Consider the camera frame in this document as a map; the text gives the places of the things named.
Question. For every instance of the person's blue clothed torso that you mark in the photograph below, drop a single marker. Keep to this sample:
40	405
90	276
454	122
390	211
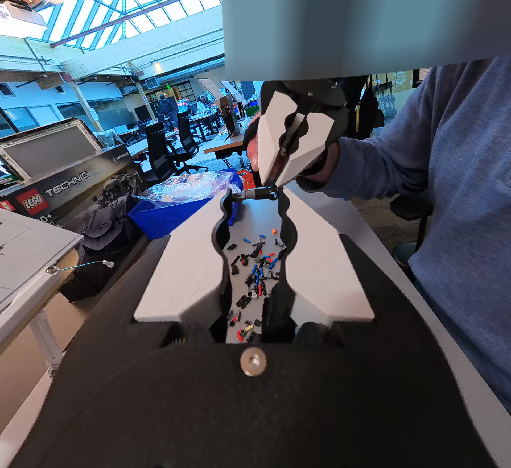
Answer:
467	236

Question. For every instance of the person's right forearm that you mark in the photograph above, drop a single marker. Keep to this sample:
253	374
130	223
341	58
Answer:
379	164

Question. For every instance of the red lego elbow connector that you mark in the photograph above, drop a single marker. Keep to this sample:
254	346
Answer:
240	333

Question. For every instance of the person's right hand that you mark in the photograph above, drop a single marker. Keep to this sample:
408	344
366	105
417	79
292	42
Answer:
253	160

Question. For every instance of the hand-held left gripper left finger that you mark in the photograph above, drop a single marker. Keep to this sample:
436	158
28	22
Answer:
179	276

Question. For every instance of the wooden office desk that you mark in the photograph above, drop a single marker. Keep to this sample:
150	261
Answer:
227	144

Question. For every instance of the blue plastic bin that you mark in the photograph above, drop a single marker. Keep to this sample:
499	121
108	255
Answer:
167	216

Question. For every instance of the clear plastic bags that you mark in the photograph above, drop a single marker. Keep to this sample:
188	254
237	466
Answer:
187	188

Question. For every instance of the tall black carton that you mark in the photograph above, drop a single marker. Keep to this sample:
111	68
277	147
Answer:
231	115

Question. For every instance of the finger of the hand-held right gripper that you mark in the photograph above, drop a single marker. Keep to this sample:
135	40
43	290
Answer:
313	140
269	132

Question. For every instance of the pile of small lego pins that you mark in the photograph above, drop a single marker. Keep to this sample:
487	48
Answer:
259	272

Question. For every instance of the metal-framed panel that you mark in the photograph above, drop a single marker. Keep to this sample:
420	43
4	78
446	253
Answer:
48	148

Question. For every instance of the black three-hole lego beam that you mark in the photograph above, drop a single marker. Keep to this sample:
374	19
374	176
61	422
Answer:
241	301

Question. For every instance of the Lego Technic box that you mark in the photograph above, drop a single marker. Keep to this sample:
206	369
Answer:
80	204

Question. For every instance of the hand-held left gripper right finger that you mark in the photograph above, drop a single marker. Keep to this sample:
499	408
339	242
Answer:
327	276

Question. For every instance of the black backpack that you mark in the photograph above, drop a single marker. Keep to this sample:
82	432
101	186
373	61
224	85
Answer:
367	109

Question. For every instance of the open instruction booklet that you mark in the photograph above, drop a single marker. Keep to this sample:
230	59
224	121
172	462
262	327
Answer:
28	252

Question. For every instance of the black office chair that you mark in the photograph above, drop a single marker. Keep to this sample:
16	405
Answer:
187	140
161	152

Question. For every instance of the dark grey lego pin joiner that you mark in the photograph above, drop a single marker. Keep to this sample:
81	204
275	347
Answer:
255	194

